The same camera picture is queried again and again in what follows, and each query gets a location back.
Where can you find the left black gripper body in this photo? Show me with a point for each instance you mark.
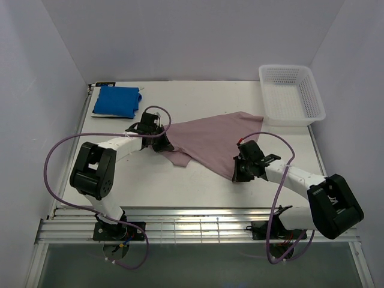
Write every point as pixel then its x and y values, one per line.
pixel 160 143

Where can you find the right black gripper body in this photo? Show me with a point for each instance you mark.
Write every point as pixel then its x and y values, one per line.
pixel 243 173

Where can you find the pink garment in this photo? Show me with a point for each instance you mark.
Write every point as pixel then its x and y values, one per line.
pixel 211 141

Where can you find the blue tank top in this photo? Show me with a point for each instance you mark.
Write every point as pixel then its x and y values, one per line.
pixel 119 101

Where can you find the black white striped tank top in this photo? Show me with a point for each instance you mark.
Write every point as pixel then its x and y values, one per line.
pixel 106 116

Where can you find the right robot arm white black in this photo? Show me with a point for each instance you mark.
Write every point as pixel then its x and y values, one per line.
pixel 333 208

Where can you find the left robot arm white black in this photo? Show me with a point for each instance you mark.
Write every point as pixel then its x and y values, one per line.
pixel 94 169

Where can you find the white plastic basket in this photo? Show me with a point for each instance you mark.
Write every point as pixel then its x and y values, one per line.
pixel 290 96

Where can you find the blue label sticker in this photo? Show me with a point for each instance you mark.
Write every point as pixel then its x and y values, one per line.
pixel 108 84

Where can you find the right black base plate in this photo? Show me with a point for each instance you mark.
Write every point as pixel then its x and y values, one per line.
pixel 278 232

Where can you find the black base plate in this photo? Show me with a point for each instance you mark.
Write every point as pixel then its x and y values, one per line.
pixel 278 232
pixel 116 232

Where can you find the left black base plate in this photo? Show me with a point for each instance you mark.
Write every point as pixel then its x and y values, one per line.
pixel 116 232

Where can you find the aluminium rail frame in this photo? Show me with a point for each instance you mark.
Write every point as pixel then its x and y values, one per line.
pixel 191 205

